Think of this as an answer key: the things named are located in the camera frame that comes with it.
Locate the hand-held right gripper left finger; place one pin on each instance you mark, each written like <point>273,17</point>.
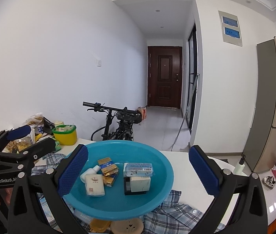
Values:
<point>73,173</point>

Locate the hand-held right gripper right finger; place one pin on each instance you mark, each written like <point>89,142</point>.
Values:
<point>205,173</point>

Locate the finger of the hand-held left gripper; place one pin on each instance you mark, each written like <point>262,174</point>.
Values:
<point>40,146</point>
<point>18,132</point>

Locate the cream soap packet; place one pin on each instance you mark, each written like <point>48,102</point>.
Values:
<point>94,186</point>

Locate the blue plastic basin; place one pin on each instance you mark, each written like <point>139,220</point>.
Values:
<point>118,204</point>

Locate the blue wet wipes packet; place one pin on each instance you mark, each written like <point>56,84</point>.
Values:
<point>138,169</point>

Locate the tan round disc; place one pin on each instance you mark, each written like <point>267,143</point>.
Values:
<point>127,227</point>

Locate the yellow container with green rim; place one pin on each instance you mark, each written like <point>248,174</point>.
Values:
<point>64,137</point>

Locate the small white bottle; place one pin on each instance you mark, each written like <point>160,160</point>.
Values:
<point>90,173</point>

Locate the green tissue box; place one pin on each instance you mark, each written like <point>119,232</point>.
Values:
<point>58,147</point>

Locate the clear snack bag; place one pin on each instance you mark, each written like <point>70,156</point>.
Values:
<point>35,120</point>

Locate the dark snack bag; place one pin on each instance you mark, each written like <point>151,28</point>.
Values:
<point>48,124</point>

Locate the gold and blue box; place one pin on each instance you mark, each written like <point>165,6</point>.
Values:
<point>107,167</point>

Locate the pale green pump bottle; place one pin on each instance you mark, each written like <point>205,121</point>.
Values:
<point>239,167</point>

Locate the blue plaid shirt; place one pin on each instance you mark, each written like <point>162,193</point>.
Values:
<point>184,214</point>

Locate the orange soap box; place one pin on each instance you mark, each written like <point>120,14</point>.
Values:
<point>100,225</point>

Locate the mop pole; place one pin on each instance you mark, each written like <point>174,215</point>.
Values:
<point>185,117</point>

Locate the large cream box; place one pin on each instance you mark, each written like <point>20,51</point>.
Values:
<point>140,184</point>

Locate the black bicycle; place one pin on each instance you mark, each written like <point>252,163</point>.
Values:
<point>121,126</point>

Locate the orange bag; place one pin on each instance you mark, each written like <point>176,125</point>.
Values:
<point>142,113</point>

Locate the gold refrigerator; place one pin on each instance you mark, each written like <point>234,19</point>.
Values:
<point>269,102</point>

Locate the brown entrance door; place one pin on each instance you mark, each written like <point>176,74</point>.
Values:
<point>164,78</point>

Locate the black-framed glass door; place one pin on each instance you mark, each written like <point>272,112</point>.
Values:
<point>191,61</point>

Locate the grey electrical panel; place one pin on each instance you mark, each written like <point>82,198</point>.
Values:
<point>230,28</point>

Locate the white wall switch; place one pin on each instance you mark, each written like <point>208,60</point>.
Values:
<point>99,62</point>

